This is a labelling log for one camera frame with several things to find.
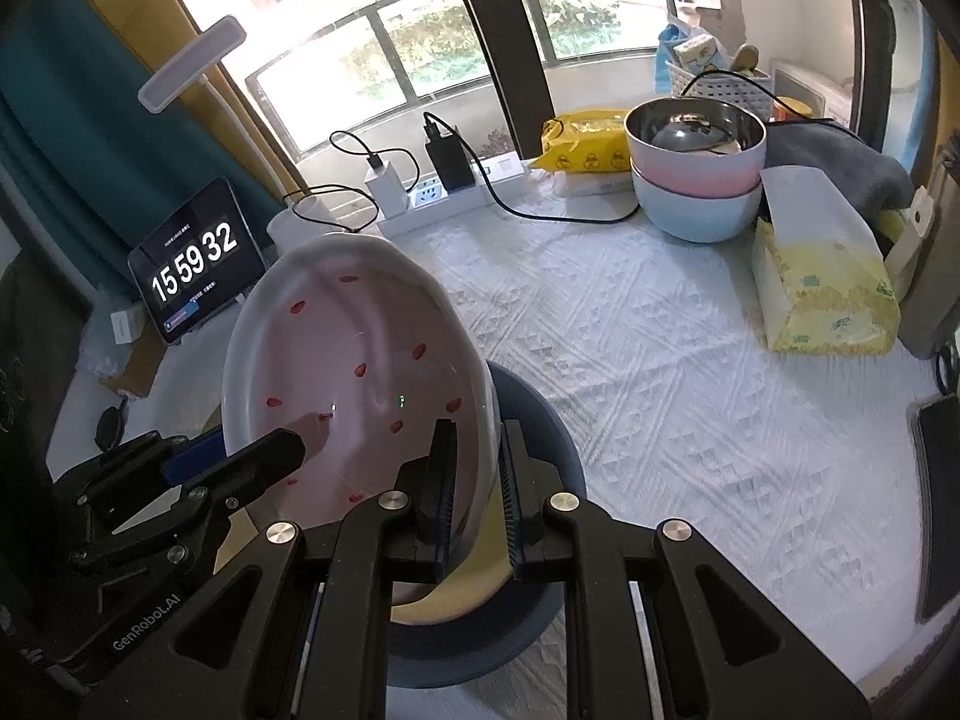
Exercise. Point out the black round object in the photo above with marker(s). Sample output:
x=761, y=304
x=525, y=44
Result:
x=109, y=427

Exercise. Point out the pale blue bowl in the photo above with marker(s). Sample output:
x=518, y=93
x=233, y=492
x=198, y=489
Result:
x=697, y=217

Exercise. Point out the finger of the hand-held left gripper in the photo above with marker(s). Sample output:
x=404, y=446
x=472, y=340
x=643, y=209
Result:
x=270, y=457
x=195, y=457

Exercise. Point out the yellow container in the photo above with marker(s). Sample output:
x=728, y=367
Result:
x=791, y=106

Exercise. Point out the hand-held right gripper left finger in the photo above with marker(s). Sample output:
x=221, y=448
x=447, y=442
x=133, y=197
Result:
x=442, y=510

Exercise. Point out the cream bowl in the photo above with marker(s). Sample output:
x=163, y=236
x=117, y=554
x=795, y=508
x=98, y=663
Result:
x=480, y=577

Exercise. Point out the white appliance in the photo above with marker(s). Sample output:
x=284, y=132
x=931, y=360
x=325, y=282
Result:
x=825, y=90

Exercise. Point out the balcony railing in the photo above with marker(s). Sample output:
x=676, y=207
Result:
x=450, y=15

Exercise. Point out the black phone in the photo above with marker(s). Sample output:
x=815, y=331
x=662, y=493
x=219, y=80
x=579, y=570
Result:
x=941, y=510

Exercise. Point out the yellow tissue pack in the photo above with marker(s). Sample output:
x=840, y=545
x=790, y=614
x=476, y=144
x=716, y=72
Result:
x=817, y=300

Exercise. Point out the white power strip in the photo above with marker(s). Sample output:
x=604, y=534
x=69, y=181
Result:
x=465, y=195

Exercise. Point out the tablet showing clock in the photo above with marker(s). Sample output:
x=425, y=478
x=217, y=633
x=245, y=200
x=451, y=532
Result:
x=195, y=255

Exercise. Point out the white packet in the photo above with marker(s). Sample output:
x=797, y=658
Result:
x=592, y=184

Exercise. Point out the brown cardboard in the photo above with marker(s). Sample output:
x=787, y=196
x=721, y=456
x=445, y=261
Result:
x=142, y=369

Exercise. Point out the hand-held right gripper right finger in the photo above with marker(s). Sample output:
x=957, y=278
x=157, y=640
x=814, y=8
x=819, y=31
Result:
x=512, y=510

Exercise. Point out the grey thermos bottle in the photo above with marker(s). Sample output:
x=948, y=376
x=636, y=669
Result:
x=930, y=292

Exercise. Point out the dark window frame post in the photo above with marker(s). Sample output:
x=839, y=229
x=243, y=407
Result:
x=874, y=37
x=502, y=37

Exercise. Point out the black scissors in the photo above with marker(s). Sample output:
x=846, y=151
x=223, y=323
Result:
x=949, y=369

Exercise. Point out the pink spotted bowl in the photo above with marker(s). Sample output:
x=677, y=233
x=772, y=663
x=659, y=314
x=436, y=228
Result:
x=337, y=330

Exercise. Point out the yellow packet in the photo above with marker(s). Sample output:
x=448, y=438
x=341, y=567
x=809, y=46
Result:
x=585, y=142

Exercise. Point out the white cup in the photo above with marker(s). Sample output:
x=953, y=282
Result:
x=289, y=229

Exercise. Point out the grey cloth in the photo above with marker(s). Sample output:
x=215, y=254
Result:
x=832, y=165

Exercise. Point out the small white box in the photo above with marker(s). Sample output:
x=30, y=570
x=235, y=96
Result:
x=127, y=324

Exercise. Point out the pink steel-lined bowl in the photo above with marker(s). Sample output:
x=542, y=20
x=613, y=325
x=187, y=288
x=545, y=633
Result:
x=697, y=176

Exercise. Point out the small printed box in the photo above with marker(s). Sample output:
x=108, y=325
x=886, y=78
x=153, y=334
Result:
x=701, y=52

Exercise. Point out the clear plastic bag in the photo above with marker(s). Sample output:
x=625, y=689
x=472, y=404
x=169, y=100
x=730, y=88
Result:
x=94, y=349

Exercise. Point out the white plastic basket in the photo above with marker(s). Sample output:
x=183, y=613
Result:
x=742, y=94

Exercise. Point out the teal curtain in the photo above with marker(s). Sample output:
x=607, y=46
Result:
x=75, y=165

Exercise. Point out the blue bag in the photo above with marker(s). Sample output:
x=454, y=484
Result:
x=664, y=60

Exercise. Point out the large blue bowl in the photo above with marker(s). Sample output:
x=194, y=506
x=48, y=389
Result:
x=547, y=465

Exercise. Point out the white charger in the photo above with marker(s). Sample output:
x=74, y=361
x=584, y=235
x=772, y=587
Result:
x=386, y=187

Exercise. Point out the black charger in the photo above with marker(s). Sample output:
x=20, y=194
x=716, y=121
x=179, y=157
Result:
x=450, y=161

